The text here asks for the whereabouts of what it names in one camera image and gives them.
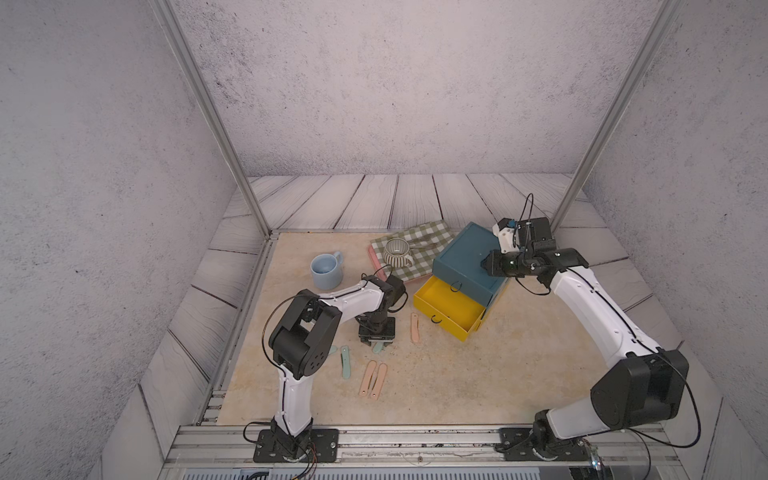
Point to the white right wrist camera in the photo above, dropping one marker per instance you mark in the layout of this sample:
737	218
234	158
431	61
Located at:
505	231

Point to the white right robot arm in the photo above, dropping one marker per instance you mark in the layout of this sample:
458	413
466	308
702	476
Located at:
644	383

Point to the green striped ceramic cup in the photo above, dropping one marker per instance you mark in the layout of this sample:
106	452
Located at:
397	253

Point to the aluminium frame post left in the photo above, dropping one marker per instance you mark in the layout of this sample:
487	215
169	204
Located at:
183	53

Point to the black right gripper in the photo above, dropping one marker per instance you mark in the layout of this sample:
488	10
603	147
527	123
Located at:
493	258

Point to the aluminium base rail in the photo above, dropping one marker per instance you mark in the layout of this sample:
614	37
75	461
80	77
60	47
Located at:
416	452

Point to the teal drawer cabinet box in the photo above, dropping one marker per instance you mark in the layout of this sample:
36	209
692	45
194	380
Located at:
459	265

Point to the light blue mug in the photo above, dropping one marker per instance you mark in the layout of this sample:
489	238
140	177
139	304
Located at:
327	271

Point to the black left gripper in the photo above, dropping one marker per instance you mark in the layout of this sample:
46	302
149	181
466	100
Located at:
371	338

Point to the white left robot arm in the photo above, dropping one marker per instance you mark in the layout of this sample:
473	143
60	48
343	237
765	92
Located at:
302	339

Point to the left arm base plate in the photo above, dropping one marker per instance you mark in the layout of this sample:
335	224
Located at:
276	446

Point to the aluminium frame post right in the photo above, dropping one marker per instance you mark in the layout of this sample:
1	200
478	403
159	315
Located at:
659	28

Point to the aluminium frame post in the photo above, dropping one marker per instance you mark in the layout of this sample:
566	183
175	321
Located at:
659	28
183	53

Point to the pink tray under cloth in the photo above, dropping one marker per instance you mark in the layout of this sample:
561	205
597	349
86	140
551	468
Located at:
380	271

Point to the green checkered cloth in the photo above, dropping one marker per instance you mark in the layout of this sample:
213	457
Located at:
426	241

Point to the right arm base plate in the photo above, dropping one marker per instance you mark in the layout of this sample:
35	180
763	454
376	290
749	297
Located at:
532	444

